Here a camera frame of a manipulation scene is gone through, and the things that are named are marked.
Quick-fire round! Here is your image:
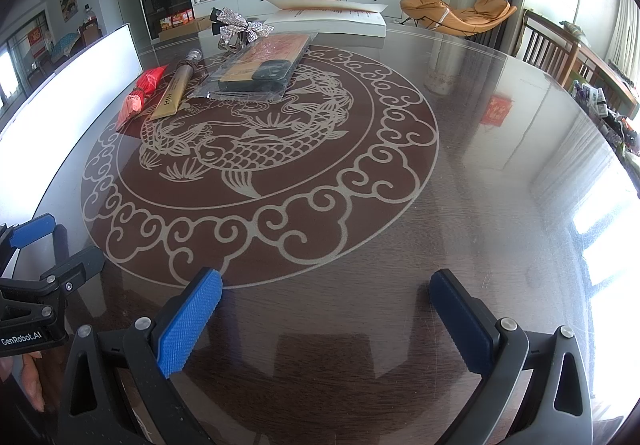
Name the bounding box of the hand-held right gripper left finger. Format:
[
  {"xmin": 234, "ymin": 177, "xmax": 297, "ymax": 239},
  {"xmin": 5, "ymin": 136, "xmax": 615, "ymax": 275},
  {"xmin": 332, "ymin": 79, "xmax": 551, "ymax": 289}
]
[{"xmin": 56, "ymin": 267, "xmax": 223, "ymax": 445}]

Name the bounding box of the white panel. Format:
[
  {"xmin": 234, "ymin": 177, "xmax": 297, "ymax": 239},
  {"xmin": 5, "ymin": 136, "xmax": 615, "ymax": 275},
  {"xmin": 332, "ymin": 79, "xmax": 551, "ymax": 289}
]
[{"xmin": 0, "ymin": 23, "xmax": 146, "ymax": 140}]

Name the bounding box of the gold brown tube bottle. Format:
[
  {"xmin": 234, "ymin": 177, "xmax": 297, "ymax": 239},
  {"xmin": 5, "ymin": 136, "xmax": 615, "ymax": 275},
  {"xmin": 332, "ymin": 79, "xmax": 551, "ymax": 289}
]
[{"xmin": 150, "ymin": 50, "xmax": 203, "ymax": 122}]

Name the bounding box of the silver glitter bow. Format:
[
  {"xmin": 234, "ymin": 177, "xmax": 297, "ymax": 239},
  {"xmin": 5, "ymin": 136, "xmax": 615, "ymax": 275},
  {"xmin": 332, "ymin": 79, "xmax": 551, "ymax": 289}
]
[{"xmin": 209, "ymin": 7, "xmax": 275, "ymax": 50}]

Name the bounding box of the cream paper sheet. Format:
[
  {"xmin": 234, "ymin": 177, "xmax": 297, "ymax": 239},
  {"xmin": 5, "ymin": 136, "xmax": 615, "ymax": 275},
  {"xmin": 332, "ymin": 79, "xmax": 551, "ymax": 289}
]
[{"xmin": 263, "ymin": 0, "xmax": 388, "ymax": 19}]

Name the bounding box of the person's left hand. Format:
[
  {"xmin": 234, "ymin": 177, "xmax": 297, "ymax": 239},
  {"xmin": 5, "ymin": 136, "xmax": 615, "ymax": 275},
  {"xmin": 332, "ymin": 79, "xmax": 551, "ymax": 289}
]
[{"xmin": 0, "ymin": 350, "xmax": 48, "ymax": 413}]

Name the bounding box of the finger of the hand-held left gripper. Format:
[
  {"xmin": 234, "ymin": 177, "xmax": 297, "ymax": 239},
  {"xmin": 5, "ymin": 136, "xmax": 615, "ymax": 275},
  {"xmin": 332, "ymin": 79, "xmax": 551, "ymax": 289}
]
[
  {"xmin": 0, "ymin": 214, "xmax": 57, "ymax": 276},
  {"xmin": 42, "ymin": 224, "xmax": 107, "ymax": 296}
]

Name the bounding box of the red plastic packet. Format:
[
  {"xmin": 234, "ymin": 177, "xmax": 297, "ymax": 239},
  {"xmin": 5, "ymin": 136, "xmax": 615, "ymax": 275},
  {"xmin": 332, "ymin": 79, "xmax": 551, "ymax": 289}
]
[{"xmin": 116, "ymin": 66, "xmax": 166, "ymax": 128}]

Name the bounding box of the clear bag with dark box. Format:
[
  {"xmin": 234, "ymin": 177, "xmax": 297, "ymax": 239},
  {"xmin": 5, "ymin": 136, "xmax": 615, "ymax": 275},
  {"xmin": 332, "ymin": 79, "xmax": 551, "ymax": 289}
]
[{"xmin": 189, "ymin": 32, "xmax": 319, "ymax": 104}]

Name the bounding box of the dark wooden chair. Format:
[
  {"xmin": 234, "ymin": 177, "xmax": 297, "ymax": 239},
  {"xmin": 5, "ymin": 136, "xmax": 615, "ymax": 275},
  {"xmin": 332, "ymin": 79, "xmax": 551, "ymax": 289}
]
[{"xmin": 520, "ymin": 9, "xmax": 583, "ymax": 86}]

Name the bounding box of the dark grey case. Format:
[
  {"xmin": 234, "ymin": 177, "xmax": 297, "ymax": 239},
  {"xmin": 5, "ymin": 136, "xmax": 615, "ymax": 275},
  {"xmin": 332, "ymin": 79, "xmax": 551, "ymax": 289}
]
[{"xmin": 218, "ymin": 59, "xmax": 290, "ymax": 93}]

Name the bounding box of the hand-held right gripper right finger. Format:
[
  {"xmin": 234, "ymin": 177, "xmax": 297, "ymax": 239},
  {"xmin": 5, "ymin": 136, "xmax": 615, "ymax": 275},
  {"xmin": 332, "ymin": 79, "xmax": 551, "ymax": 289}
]
[{"xmin": 429, "ymin": 269, "xmax": 593, "ymax": 445}]

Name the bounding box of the white television console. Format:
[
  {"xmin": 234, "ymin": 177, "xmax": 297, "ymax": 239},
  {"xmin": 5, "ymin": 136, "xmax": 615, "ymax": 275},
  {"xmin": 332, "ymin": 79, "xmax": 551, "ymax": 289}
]
[{"xmin": 192, "ymin": 0, "xmax": 416, "ymax": 20}]

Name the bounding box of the orange lounge chair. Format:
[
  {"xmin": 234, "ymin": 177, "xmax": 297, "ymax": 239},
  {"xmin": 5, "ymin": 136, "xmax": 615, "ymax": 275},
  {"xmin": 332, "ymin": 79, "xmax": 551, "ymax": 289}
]
[{"xmin": 400, "ymin": 0, "xmax": 517, "ymax": 33}]

